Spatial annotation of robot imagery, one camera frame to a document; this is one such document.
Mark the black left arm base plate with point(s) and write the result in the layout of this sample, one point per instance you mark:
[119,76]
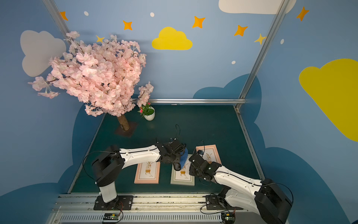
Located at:
[117,202]

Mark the pink picture frame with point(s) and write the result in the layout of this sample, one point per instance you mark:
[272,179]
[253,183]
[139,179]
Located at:
[147,173]
[210,153]

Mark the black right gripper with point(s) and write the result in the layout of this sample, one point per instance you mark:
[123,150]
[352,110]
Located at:
[194,163]

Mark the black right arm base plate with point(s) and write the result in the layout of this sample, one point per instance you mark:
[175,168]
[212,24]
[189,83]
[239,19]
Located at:
[214,202]

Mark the white pot with plant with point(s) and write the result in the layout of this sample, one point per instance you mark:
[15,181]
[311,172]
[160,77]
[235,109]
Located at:
[147,112]

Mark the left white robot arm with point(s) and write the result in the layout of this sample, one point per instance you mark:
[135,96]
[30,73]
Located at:
[113,160]

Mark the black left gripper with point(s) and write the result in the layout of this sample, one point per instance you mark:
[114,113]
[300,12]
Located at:
[177,156]

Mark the aluminium mounting rail front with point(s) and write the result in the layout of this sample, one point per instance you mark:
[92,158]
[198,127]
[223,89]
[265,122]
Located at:
[136,209]

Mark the pink blossom artificial tree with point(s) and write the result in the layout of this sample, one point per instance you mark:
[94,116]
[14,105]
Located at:
[103,76]

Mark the grey-green picture frame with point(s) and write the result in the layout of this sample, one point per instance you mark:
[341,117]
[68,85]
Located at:
[183,177]

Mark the blue black-edged cloth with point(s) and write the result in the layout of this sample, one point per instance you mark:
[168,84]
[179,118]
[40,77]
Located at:
[182,160]

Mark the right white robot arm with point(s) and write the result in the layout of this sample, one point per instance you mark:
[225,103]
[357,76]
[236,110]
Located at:
[264,198]

